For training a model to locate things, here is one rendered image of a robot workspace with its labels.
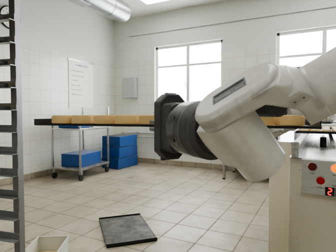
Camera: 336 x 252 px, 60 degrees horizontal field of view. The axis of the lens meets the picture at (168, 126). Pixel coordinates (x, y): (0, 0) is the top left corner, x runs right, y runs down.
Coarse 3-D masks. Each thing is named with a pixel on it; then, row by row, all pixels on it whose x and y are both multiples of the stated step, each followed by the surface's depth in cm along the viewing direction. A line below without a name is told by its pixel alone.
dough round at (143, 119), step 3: (141, 117) 62; (144, 117) 61; (147, 117) 61; (150, 117) 61; (153, 117) 61; (141, 120) 62; (144, 120) 61; (147, 120) 61; (141, 123) 62; (144, 123) 61; (147, 123) 61
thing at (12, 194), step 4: (0, 192) 123; (4, 192) 122; (8, 192) 121; (12, 192) 121; (16, 192) 120; (0, 196) 120; (4, 196) 120; (8, 196) 120; (12, 196) 120; (16, 196) 120
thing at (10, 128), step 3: (0, 126) 121; (3, 126) 121; (6, 126) 120; (9, 126) 120; (12, 126) 119; (15, 126) 119; (0, 129) 121; (3, 129) 121; (6, 129) 120; (9, 129) 120; (12, 129) 119; (15, 129) 119; (9, 132) 117; (12, 132) 117
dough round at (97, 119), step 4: (96, 116) 65; (100, 116) 65; (104, 116) 65; (108, 116) 65; (112, 116) 66; (96, 120) 65; (100, 120) 65; (104, 120) 65; (108, 120) 65; (112, 120) 66
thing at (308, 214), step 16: (320, 144) 158; (288, 208) 125; (304, 208) 121; (320, 208) 118; (288, 224) 124; (304, 224) 121; (320, 224) 118; (288, 240) 124; (304, 240) 121; (320, 240) 118
